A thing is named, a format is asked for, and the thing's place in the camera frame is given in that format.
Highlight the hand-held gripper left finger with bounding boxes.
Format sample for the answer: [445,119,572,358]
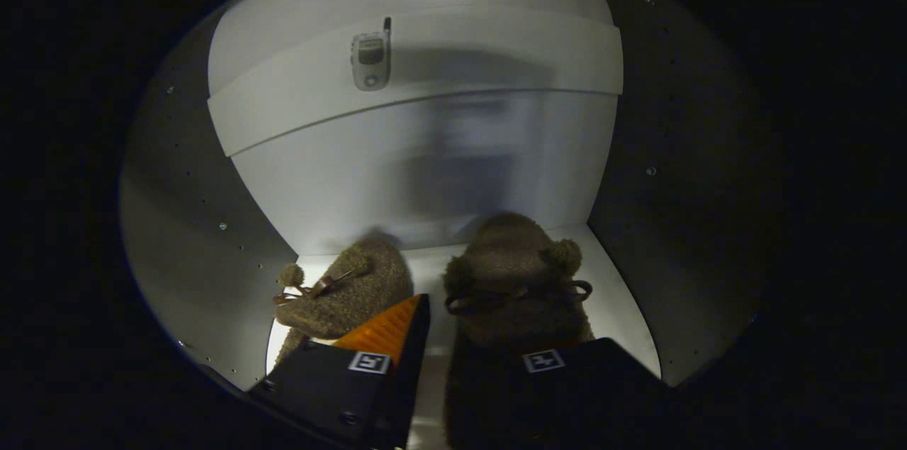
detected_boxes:
[247,293,432,450]

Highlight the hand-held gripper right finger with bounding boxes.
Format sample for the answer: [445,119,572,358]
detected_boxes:
[521,337,675,450]

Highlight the brown fuzzy shoe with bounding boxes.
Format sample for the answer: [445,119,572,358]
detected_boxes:
[272,237,415,367]
[442,212,597,450]

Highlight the grey shoe cabinet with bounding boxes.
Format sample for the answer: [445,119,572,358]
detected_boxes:
[118,0,774,395]

